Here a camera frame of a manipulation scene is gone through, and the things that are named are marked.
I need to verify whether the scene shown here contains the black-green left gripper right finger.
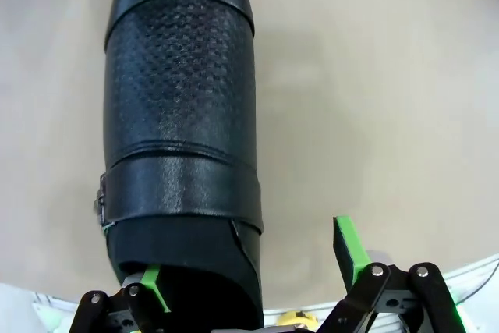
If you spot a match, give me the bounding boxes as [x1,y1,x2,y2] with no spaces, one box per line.
[319,214,467,333]

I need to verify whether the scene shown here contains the black leather buckle shoe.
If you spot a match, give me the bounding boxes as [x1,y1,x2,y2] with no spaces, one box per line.
[92,0,266,330]

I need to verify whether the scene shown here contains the black-green left gripper left finger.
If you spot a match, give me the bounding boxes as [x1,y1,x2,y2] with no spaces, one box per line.
[69,265,173,333]

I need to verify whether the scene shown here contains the white ribbed robot base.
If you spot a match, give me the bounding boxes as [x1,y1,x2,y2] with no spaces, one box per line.
[0,253,499,333]

